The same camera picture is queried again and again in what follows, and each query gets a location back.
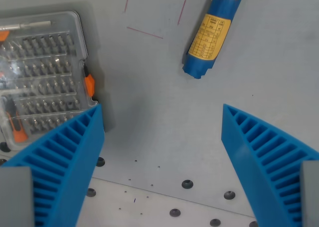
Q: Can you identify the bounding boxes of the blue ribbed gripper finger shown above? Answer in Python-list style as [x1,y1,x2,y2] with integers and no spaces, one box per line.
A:
[221,103,319,227]
[0,103,105,227]

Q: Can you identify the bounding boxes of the clear screwdriver bit set case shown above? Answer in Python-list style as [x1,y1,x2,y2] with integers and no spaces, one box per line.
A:
[0,10,100,152]

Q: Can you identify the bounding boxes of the blue yellow wrapped roll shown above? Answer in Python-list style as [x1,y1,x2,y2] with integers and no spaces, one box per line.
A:
[182,0,246,80]

